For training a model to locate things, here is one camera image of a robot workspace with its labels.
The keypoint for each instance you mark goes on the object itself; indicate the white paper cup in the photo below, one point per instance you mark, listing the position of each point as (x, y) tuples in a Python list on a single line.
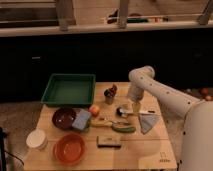
[(37, 139)]

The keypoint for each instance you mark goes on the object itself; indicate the grey blue cloth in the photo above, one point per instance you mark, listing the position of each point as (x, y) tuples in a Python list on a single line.
[(147, 122)]

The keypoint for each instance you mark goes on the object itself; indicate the rectangular scrub block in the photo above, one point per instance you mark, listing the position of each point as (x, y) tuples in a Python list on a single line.
[(106, 141)]

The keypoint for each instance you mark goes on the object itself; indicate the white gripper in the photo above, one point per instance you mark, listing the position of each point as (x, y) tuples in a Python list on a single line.
[(135, 94)]

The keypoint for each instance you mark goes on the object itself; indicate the yellow banana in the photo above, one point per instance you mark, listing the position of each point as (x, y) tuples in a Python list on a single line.
[(97, 123)]

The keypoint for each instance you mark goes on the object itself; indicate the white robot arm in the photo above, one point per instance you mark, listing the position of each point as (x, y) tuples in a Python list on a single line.
[(197, 142)]

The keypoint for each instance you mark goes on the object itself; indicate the green cucumber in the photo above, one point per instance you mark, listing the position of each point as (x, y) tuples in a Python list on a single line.
[(124, 129)]

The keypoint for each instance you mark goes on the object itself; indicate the blue sponge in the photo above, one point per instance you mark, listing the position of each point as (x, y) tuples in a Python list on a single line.
[(81, 120)]

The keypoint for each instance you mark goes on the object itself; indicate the orange red bowl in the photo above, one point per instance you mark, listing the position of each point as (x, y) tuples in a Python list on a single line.
[(69, 149)]

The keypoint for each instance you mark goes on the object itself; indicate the dark red bowl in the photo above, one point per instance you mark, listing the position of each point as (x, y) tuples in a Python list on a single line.
[(63, 118)]

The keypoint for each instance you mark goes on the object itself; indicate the orange fruit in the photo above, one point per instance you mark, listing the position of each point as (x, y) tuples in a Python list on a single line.
[(94, 110)]

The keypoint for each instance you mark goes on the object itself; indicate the green plastic tray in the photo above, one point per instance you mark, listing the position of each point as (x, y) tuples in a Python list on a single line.
[(75, 90)]

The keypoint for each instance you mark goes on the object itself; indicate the metal fork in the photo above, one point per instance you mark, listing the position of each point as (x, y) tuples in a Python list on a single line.
[(114, 122)]

